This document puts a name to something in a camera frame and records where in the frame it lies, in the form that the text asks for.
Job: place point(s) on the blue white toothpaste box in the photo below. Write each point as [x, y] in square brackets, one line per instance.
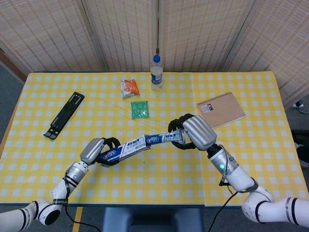
[130, 146]

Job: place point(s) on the green foil packet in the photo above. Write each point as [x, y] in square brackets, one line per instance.
[140, 110]

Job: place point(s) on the black folding stand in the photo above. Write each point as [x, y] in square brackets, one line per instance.
[65, 113]

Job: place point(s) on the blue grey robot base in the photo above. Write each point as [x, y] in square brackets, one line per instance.
[152, 220]

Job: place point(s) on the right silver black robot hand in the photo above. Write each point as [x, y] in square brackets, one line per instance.
[200, 131]

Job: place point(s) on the blue white toothpaste tube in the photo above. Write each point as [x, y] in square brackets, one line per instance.
[159, 138]

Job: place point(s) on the clear bottle with blue cap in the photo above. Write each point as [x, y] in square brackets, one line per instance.
[156, 78]

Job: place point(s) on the orange white snack packet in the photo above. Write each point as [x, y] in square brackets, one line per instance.
[130, 88]

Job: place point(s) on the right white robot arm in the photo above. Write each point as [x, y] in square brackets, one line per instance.
[239, 176]

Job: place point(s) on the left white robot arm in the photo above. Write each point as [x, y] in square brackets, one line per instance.
[72, 174]

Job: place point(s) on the beige woven screen panel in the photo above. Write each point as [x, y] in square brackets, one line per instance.
[280, 48]
[48, 36]
[123, 36]
[200, 36]

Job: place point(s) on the brown spiral notebook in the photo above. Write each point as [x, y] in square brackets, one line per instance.
[222, 108]

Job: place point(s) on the yellow white checkered tablecloth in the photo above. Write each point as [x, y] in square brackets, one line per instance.
[169, 183]

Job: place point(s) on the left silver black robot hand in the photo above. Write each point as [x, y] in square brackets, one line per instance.
[90, 151]

